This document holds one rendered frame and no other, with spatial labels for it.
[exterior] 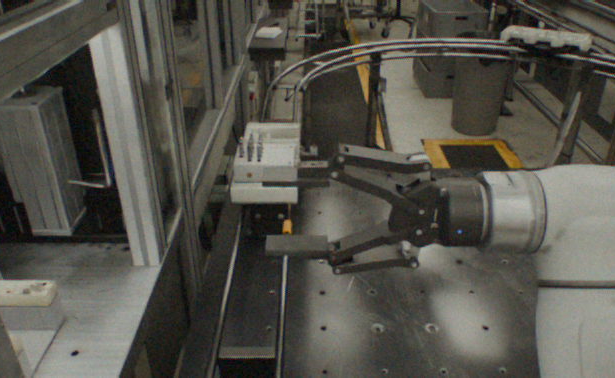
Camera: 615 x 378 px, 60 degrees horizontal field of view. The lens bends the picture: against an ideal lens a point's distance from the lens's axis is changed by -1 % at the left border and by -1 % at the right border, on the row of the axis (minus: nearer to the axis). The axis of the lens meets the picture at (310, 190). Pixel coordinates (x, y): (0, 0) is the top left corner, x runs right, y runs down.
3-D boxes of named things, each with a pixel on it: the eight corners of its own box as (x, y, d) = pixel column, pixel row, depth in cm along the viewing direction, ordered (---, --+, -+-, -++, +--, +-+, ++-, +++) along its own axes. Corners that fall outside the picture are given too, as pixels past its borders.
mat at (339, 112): (416, 218, 266) (416, 216, 265) (298, 218, 266) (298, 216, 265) (346, 3, 775) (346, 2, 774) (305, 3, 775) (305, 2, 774)
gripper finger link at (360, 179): (422, 220, 56) (429, 209, 55) (326, 180, 54) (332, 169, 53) (416, 201, 60) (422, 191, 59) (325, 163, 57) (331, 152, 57)
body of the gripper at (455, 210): (461, 226, 63) (383, 226, 63) (472, 162, 59) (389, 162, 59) (479, 264, 57) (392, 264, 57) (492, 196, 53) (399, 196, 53)
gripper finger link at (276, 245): (327, 234, 61) (327, 240, 62) (266, 234, 61) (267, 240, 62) (328, 250, 59) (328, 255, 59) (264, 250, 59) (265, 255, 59)
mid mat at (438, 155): (566, 222, 262) (567, 220, 262) (456, 223, 262) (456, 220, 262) (503, 140, 349) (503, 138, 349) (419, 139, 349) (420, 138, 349)
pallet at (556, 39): (497, 52, 242) (501, 30, 237) (505, 45, 252) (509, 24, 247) (583, 64, 225) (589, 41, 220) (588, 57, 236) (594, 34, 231)
